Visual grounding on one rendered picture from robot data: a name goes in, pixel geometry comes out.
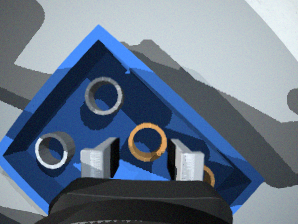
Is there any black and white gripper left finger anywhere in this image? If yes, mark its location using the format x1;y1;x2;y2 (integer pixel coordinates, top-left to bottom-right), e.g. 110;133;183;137
81;137;120;179

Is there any bronze bushing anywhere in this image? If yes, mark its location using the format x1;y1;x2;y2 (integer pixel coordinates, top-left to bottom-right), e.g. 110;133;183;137
203;164;215;187
128;122;167;161

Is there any blue square crate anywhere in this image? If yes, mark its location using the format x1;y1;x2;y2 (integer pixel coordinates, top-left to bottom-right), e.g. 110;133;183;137
0;24;265;215

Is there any grey metal bushing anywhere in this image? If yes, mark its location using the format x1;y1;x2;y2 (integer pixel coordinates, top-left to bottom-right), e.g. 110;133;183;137
85;77;125;115
35;131;76;169

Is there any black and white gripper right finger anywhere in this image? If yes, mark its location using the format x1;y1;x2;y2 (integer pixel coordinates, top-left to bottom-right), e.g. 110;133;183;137
167;139;204;181

